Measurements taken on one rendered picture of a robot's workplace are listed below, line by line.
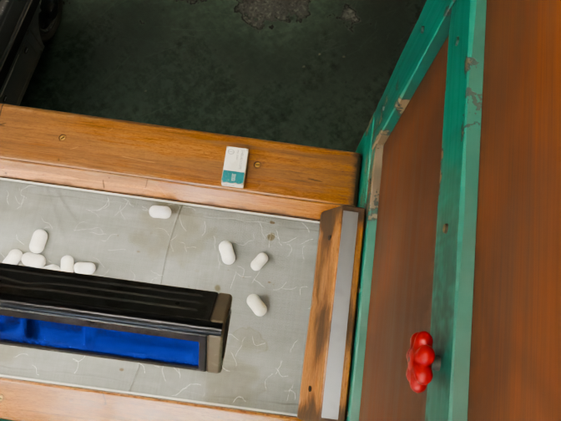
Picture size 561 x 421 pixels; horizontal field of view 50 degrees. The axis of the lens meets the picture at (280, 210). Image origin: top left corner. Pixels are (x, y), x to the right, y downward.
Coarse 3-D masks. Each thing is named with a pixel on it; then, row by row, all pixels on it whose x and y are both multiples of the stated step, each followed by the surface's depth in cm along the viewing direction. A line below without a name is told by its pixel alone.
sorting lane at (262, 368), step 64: (0, 192) 95; (64, 192) 96; (0, 256) 93; (128, 256) 94; (192, 256) 94; (256, 320) 92; (64, 384) 88; (128, 384) 89; (192, 384) 89; (256, 384) 90
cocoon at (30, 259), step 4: (28, 252) 92; (24, 256) 91; (28, 256) 91; (32, 256) 91; (36, 256) 91; (40, 256) 91; (24, 260) 91; (28, 260) 91; (32, 260) 91; (36, 260) 91; (40, 260) 91; (44, 260) 92; (24, 264) 91; (28, 264) 91; (32, 264) 91; (36, 264) 91; (40, 264) 91; (44, 264) 92
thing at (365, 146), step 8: (368, 128) 96; (368, 136) 93; (360, 144) 103; (368, 144) 92; (360, 152) 102; (368, 152) 91; (368, 160) 90; (368, 168) 89; (360, 176) 97; (368, 176) 89; (360, 184) 96; (360, 192) 95; (360, 200) 94; (352, 344) 82
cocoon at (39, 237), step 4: (36, 232) 92; (40, 232) 92; (44, 232) 93; (36, 236) 92; (40, 236) 92; (44, 236) 92; (32, 240) 92; (36, 240) 92; (40, 240) 92; (44, 240) 92; (32, 244) 92; (36, 244) 91; (40, 244) 92; (44, 244) 93; (32, 248) 91; (36, 248) 91; (40, 248) 92; (36, 252) 92
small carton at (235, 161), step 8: (232, 152) 94; (240, 152) 94; (248, 152) 95; (232, 160) 94; (240, 160) 94; (224, 168) 93; (232, 168) 94; (240, 168) 94; (224, 176) 93; (232, 176) 93; (240, 176) 93; (224, 184) 94; (232, 184) 93; (240, 184) 93
